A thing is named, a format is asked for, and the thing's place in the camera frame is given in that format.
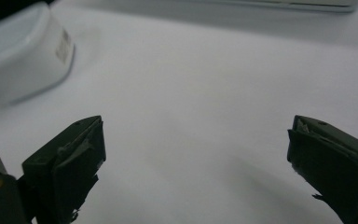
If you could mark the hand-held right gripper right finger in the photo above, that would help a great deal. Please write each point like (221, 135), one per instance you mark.
(332, 161)

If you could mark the white plastic container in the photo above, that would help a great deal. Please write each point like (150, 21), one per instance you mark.
(21, 56)

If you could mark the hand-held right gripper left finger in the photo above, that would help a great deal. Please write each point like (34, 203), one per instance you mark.
(65, 168)

